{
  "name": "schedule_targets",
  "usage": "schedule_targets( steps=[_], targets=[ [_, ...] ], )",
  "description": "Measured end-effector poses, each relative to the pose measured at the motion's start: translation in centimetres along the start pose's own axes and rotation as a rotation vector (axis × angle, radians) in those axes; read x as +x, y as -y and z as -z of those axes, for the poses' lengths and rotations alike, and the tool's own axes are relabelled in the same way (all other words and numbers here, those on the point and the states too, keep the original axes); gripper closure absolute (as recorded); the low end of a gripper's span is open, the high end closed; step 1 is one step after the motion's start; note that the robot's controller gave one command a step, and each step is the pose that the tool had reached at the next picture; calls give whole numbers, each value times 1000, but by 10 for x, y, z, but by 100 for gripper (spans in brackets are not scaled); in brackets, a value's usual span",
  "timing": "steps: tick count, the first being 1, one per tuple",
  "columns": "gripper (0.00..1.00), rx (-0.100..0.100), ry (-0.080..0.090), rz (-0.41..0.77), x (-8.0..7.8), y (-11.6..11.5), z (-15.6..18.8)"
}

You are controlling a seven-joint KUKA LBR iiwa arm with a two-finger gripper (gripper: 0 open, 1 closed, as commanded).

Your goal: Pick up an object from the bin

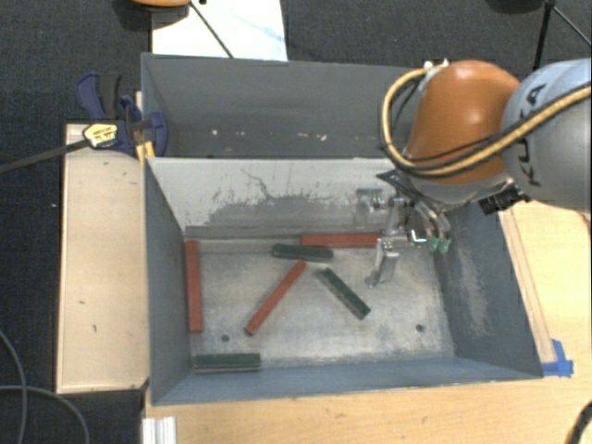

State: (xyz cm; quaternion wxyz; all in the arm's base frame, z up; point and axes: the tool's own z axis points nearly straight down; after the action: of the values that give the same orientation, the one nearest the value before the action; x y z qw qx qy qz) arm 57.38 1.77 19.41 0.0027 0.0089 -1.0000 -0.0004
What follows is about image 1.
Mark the red-brown flat block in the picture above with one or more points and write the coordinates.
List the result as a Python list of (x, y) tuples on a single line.
[(276, 296), (340, 240), (194, 285)]

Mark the black cylinder on white bracket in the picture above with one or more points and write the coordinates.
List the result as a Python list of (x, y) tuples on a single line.
[(501, 200)]

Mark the pale wood flat board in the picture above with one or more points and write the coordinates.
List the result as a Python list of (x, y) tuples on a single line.
[(102, 271)]

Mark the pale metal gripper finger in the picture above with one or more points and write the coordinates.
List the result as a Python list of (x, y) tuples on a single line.
[(378, 266), (392, 266)]

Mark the dark green flat block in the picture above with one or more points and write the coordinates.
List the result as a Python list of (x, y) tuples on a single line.
[(226, 362), (343, 294), (301, 252)]

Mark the grey metal bin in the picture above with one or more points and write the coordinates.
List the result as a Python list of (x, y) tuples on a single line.
[(300, 303)]

